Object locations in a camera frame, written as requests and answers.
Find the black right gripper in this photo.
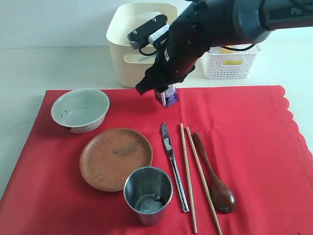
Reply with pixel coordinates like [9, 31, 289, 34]
[135, 7, 209, 95]

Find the small milk carton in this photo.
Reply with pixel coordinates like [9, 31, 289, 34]
[154, 84, 179, 108]

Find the yellow lemon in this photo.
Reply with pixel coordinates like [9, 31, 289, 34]
[219, 48, 243, 66]

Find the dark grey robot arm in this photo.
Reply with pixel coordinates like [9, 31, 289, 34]
[128, 0, 313, 94]

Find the cream plastic bin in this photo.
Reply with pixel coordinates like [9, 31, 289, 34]
[106, 2, 178, 88]

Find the left wooden chopstick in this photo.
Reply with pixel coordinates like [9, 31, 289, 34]
[179, 123, 198, 234]

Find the wooden chopstick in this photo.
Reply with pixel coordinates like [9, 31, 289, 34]
[179, 123, 198, 234]
[186, 127, 223, 235]

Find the right wooden chopstick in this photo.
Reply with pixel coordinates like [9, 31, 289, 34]
[186, 127, 223, 235]

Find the white perforated plastic basket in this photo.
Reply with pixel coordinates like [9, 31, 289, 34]
[200, 44, 261, 80]

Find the pale green bowl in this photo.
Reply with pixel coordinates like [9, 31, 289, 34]
[51, 88, 110, 134]

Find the brown round plate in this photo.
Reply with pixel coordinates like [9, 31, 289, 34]
[79, 128, 153, 192]

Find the red tablecloth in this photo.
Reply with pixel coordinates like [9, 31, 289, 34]
[0, 86, 313, 235]

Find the stainless steel cup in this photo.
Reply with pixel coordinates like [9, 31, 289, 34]
[123, 166, 173, 226]

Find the silver table knife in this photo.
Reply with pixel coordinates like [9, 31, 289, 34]
[160, 122, 190, 212]

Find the dark wooden spoon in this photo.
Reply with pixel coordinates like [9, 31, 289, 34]
[192, 132, 236, 213]

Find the black camera cable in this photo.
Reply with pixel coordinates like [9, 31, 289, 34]
[138, 45, 159, 57]

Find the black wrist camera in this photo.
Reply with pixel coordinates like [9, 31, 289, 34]
[127, 14, 170, 50]

